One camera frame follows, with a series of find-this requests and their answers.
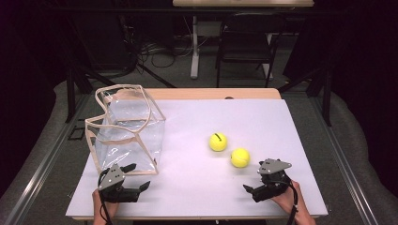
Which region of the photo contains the yellow tennis ball black mark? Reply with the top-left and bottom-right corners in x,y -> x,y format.
208,132 -> 228,153

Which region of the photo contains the black metal stand leg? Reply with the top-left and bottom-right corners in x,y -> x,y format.
64,65 -> 77,124
322,68 -> 333,128

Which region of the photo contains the dark curtain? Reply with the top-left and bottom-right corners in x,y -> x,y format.
0,0 -> 69,196
329,0 -> 398,199

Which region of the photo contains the person's left hand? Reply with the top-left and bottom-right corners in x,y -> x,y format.
92,188 -> 120,221

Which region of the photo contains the aluminium floor rail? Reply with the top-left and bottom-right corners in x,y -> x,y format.
2,93 -> 92,225
312,96 -> 380,225

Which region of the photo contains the hand-held gripper black cable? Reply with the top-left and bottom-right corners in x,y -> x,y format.
286,179 -> 299,225
99,191 -> 115,225

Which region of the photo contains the clear plastic bag beige trim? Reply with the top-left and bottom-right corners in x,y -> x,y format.
84,83 -> 167,176

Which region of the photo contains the plain yellow tennis ball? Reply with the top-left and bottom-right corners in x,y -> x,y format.
230,147 -> 252,169

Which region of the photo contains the person's right hand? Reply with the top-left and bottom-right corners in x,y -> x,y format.
270,180 -> 305,218

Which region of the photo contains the wooden table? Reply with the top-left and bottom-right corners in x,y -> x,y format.
65,87 -> 329,221

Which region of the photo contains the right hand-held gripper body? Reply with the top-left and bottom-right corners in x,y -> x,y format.
253,158 -> 293,203

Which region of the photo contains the black floor tape square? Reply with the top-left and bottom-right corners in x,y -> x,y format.
68,126 -> 86,142

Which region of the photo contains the white table sheet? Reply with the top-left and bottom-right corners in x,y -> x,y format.
65,98 -> 329,218

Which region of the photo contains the left hand-held gripper black cable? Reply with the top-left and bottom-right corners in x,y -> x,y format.
99,191 -> 115,225

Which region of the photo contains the right hand-held gripper black cable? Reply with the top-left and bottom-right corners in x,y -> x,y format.
286,179 -> 299,225

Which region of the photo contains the black folding chair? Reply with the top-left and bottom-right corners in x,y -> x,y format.
215,12 -> 287,89

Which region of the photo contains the white-legged desk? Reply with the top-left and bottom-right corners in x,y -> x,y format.
172,0 -> 315,81

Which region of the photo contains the bundle of floor cables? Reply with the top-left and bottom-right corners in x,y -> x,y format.
136,38 -> 195,69

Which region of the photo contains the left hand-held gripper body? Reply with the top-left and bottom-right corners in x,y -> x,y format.
98,163 -> 141,203

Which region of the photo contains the black metal crossbar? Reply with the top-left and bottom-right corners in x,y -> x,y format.
46,7 -> 333,16

